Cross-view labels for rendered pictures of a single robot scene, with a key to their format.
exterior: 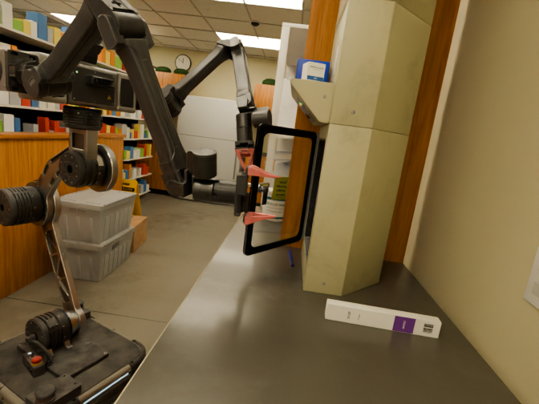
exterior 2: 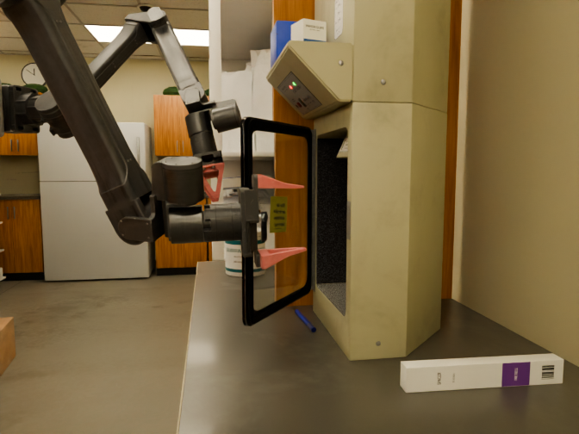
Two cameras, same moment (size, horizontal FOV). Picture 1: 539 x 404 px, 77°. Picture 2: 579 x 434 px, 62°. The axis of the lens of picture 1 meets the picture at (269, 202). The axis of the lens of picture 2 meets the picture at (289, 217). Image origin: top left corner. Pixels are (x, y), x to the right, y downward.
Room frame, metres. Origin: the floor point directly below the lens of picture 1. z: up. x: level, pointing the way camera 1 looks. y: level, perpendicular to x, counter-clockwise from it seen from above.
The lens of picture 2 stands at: (0.08, 0.16, 1.30)
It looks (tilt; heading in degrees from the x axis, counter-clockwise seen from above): 6 degrees down; 348
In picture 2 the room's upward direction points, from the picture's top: straight up
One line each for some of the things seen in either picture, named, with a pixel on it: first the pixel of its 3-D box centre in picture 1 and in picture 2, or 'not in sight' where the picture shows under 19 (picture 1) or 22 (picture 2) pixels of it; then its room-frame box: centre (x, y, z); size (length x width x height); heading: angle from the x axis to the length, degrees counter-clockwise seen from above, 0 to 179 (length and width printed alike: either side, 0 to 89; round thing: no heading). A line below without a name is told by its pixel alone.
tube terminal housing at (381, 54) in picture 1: (360, 158); (387, 153); (1.05, -0.26, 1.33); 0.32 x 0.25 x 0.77; 177
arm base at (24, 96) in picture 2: not in sight; (34, 109); (1.51, 0.55, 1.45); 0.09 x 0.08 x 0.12; 153
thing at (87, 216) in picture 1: (98, 213); not in sight; (2.80, 1.45, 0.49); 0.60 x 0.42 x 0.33; 177
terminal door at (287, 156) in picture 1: (282, 190); (281, 217); (1.09, -0.04, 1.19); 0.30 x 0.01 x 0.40; 141
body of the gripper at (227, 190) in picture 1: (229, 191); (228, 221); (0.81, 0.10, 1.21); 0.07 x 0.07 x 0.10; 87
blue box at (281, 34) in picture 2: (311, 78); (295, 48); (1.15, -0.08, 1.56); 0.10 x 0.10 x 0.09; 87
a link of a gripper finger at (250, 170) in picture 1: (260, 181); (274, 196); (0.81, 0.03, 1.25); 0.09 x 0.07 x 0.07; 87
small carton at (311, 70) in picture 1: (312, 75); (308, 40); (1.01, -0.08, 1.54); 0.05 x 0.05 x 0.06; 14
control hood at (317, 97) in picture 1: (307, 106); (302, 86); (1.06, -0.08, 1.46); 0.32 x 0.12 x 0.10; 177
